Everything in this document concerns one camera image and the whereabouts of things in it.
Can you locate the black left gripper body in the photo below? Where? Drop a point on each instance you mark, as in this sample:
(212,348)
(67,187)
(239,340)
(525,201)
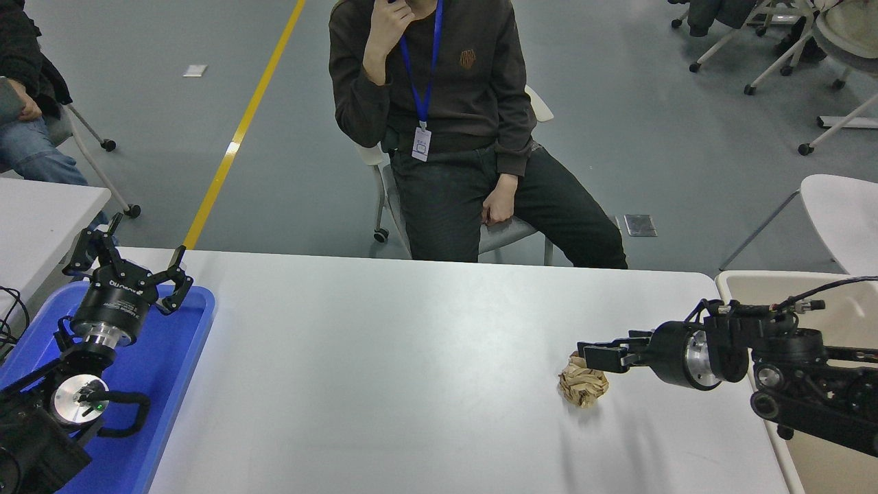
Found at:
(113,303)

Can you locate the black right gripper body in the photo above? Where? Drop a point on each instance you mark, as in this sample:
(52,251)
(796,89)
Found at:
(669,357)

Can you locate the tan paper ball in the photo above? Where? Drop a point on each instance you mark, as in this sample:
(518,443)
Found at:
(583,391)

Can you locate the person's hand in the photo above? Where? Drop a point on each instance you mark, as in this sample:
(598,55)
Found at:
(31,106)

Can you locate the person's left hand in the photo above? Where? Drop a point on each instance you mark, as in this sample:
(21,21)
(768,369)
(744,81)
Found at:
(499,206)

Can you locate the person's right hand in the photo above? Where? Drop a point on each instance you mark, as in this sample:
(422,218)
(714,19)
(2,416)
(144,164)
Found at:
(384,34)

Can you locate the blue plastic tray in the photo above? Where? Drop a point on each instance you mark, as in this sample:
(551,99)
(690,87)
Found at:
(175,357)

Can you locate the white side table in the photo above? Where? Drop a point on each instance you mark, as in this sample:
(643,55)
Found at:
(41,219)

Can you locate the person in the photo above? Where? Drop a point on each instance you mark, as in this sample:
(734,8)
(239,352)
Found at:
(480,89)
(713,14)
(802,31)
(34,154)

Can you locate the grey office chair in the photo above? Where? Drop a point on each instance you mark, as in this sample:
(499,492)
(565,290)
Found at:
(507,237)

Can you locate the grey laptop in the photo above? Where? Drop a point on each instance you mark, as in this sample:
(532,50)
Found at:
(8,103)

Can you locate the large pale bin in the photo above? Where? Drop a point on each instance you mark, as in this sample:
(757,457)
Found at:
(823,477)

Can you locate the white moulded chair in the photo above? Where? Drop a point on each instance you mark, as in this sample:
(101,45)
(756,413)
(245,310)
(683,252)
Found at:
(844,219)

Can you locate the white chair base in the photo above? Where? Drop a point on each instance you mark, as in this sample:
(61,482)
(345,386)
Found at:
(806,149)

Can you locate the white floor bar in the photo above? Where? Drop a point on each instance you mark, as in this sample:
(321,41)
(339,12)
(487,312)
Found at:
(847,122)

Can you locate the cream-backed swivel chair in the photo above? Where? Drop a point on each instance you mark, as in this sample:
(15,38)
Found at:
(850,55)

